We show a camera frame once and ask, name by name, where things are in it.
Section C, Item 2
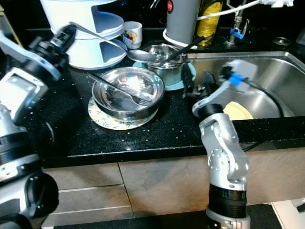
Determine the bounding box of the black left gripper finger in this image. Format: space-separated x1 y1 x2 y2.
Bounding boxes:
58 24 78 48

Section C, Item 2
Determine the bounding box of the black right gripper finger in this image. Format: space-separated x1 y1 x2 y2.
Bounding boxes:
201 70 219 92
183 75 197 98

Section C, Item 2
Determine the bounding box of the long steel spoon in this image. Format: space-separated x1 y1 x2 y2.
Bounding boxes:
69 21 160 63

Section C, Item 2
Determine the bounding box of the yellow plate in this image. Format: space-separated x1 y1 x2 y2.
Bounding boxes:
222 101 254 121

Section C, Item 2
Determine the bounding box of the daisy print plate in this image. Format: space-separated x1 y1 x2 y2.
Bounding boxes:
88 95 159 131

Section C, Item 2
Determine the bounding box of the teal plate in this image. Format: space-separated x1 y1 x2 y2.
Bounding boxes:
132 60 197 92

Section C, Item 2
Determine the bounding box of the white tiered storage rack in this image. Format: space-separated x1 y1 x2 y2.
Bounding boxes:
41 0 124 71

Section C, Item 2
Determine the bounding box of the small steel pot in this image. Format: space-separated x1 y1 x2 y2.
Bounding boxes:
143 44 191 86

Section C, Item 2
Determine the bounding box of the black long utensil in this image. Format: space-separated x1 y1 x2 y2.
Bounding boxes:
164 36 205 65

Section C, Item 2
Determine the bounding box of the yellow oil bottle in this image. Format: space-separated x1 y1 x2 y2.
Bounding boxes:
195 0 224 47

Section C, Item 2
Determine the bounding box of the grey cylindrical appliance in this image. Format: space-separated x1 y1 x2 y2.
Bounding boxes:
164 0 202 46

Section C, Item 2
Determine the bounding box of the steel sink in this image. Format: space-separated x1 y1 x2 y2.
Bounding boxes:
188 51 305 120

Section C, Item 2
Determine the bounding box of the round steel sink cap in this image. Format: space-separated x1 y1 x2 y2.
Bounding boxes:
273 37 291 47

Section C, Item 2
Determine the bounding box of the grey cabinet door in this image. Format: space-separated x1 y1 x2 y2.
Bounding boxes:
118 148 305 215

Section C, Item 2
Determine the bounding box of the grey drawer front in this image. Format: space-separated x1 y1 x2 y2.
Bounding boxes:
43 210 129 227
45 162 121 190
60 187 124 213

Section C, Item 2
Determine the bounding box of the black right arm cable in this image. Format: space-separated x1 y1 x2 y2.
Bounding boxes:
229 72 286 117

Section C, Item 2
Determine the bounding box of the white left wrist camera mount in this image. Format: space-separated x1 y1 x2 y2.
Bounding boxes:
0 31 65 82

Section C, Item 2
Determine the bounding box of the steel tap blue handle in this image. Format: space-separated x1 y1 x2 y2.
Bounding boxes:
226 5 251 47

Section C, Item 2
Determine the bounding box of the white hose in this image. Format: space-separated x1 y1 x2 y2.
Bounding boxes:
196 0 265 21

